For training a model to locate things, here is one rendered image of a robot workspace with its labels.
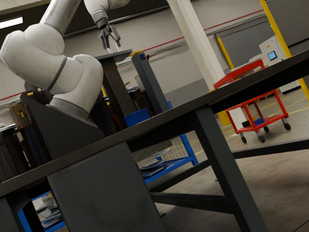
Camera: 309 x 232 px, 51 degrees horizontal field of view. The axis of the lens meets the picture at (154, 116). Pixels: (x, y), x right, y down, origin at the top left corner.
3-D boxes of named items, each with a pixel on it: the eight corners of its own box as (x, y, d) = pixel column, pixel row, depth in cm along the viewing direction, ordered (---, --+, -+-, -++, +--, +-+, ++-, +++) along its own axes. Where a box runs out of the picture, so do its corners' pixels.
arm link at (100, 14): (99, 17, 208) (102, 26, 208) (88, 17, 201) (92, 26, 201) (107, 9, 202) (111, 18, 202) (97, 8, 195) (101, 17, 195)
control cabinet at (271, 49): (282, 95, 1172) (252, 34, 1184) (292, 90, 1192) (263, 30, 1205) (298, 89, 1098) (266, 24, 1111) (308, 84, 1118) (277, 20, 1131)
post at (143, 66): (167, 118, 211) (139, 56, 213) (174, 114, 205) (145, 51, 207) (158, 121, 206) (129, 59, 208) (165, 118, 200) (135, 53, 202)
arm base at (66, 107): (100, 132, 124) (105, 118, 126) (45, 107, 117) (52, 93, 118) (89, 134, 141) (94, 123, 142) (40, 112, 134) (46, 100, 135)
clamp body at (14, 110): (48, 171, 174) (20, 107, 176) (54, 167, 165) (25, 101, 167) (36, 176, 170) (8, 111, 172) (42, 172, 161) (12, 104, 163)
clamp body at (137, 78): (163, 121, 231) (141, 75, 233) (172, 116, 221) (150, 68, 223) (155, 124, 226) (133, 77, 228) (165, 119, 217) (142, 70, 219)
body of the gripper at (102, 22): (110, 18, 202) (116, 31, 201) (102, 25, 207) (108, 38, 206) (101, 17, 196) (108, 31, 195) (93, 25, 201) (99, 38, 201)
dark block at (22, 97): (59, 165, 175) (28, 94, 177) (63, 162, 169) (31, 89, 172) (50, 168, 172) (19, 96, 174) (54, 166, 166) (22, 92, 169)
